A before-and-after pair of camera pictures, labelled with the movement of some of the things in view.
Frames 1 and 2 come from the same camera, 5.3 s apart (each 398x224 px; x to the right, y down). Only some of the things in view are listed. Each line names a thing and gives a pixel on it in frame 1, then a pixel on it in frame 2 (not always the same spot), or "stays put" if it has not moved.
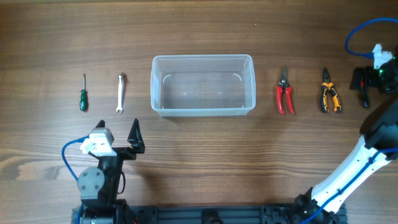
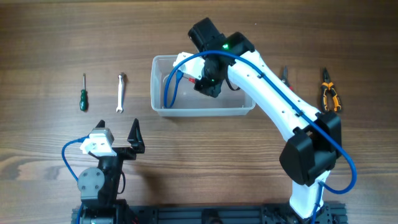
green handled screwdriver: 83,101 stays put
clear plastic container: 203,85 stays put
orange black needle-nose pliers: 328,84 stays put
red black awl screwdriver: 364,93 -> 191,79
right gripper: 369,78 -> 212,88
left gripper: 135,139 stays put
